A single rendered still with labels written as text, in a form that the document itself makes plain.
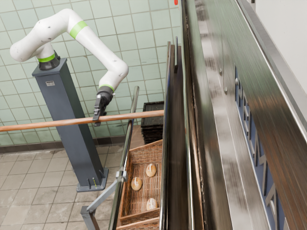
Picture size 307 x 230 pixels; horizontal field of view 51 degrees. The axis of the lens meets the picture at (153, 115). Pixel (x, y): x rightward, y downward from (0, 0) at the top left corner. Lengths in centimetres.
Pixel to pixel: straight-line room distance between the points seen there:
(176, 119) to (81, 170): 181
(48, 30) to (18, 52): 39
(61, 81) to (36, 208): 125
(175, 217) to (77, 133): 184
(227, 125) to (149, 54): 248
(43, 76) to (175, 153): 153
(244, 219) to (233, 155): 8
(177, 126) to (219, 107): 78
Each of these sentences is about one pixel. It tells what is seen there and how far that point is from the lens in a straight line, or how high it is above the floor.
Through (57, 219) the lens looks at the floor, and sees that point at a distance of 297.
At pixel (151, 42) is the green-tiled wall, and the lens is 279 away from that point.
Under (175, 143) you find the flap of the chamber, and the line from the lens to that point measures 111.
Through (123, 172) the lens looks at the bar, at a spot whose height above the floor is 117.
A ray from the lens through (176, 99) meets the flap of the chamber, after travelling 133.
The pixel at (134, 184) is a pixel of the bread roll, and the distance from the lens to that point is 209.
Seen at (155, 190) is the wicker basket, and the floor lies 59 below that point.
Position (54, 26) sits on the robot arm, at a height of 159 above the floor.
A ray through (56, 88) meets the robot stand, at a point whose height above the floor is 106.
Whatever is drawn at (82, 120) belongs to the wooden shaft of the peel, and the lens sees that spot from 173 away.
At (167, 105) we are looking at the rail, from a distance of 125.
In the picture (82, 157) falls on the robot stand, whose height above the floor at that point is 38.
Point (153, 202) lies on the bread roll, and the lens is 196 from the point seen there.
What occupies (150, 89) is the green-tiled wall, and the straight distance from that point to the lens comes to 301.
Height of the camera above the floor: 214
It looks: 35 degrees down
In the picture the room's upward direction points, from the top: 11 degrees counter-clockwise
